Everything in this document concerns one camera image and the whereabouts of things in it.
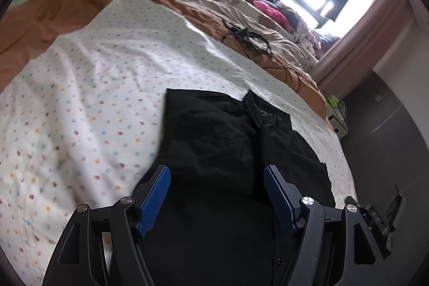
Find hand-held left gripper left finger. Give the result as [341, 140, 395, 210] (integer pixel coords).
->
[42, 165, 171, 286]

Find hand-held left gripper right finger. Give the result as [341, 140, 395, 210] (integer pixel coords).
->
[263, 165, 393, 286]

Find black garment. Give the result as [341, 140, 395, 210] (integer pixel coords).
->
[136, 88, 336, 286]

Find pink clothes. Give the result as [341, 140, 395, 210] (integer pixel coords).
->
[253, 0, 292, 32]

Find white bedside box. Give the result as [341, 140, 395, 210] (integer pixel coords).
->
[327, 93, 349, 139]

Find white floral printed blanket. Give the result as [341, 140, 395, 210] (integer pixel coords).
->
[0, 0, 357, 273]

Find beige blanket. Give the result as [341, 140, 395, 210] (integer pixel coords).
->
[174, 0, 320, 75]

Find mauve curtain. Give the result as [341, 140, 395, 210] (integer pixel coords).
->
[317, 0, 416, 89]

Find orange bed sheet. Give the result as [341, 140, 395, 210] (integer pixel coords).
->
[0, 0, 329, 126]

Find black cable tangle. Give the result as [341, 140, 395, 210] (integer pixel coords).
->
[221, 18, 302, 92]

